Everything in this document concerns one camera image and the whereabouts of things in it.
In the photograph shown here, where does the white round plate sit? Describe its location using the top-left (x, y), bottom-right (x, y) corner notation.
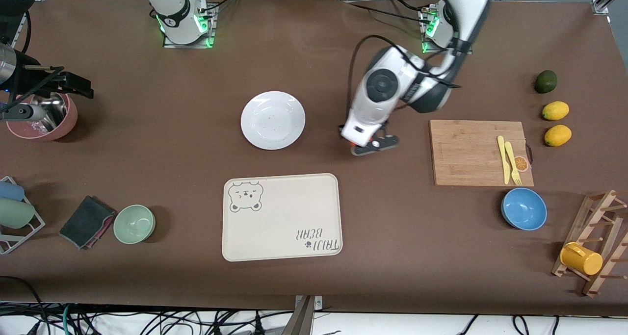
top-left (240, 91), bottom-right (306, 151)

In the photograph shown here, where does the metal scoop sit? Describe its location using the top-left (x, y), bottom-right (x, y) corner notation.
top-left (29, 94), bottom-right (68, 132)

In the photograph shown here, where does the pink bowl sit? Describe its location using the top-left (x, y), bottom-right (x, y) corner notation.
top-left (6, 92), bottom-right (78, 141)

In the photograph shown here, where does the wooden cutting board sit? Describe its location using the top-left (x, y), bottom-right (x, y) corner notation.
top-left (429, 120), bottom-right (534, 187)

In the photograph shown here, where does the pale blue cup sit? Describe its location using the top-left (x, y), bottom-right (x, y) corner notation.
top-left (0, 181), bottom-right (25, 202)

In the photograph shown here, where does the yellow plastic knife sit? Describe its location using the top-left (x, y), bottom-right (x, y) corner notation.
top-left (497, 135), bottom-right (511, 185)

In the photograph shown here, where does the yellow plastic fork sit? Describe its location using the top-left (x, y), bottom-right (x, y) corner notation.
top-left (504, 141), bottom-right (523, 186)

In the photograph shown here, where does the cream tray with bear print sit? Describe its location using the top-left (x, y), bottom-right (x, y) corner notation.
top-left (222, 173), bottom-right (343, 262)

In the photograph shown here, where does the dark grey folded cloth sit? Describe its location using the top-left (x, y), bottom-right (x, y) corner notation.
top-left (59, 195), bottom-right (117, 250)

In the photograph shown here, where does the pale green cup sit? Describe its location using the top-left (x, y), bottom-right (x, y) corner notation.
top-left (0, 198), bottom-right (36, 230)

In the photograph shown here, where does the pale green bowl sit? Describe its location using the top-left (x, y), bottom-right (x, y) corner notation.
top-left (113, 205), bottom-right (156, 245)

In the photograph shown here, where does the blue bowl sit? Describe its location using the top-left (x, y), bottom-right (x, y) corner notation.
top-left (501, 187), bottom-right (548, 231)

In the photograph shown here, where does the dark green avocado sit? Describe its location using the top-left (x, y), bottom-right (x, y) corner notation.
top-left (534, 70), bottom-right (558, 94)

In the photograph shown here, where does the yellow lemon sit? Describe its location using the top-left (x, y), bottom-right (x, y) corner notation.
top-left (542, 101), bottom-right (570, 121)
top-left (544, 125), bottom-right (573, 147)

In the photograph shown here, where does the dark metal pole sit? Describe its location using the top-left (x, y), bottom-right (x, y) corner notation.
top-left (281, 296), bottom-right (315, 335)

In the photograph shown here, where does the wooden mug rack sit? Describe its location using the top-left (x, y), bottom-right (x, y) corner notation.
top-left (551, 189), bottom-right (628, 297)

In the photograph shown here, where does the yellow mug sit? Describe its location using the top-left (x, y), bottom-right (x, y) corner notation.
top-left (560, 242), bottom-right (603, 276)

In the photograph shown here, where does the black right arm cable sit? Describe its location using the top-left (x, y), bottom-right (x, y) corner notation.
top-left (20, 9), bottom-right (31, 53)

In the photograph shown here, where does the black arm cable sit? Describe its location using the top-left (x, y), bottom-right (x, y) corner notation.
top-left (347, 35), bottom-right (462, 125)
top-left (20, 9), bottom-right (31, 53)

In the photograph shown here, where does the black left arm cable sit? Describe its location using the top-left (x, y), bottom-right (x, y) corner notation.
top-left (347, 35), bottom-right (462, 125)

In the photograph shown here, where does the long black left base cable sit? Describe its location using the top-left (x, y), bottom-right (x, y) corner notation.
top-left (343, 2), bottom-right (427, 23)

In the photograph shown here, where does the short black left base cable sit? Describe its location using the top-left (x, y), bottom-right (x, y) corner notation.
top-left (390, 0), bottom-right (430, 13)

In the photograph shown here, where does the white wire cup rack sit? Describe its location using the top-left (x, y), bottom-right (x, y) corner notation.
top-left (0, 176), bottom-right (46, 255)

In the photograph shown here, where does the black right base cable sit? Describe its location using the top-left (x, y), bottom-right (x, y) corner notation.
top-left (196, 0), bottom-right (243, 12)

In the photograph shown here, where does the silver table bracket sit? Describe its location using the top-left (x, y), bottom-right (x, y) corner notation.
top-left (294, 295), bottom-right (323, 310)

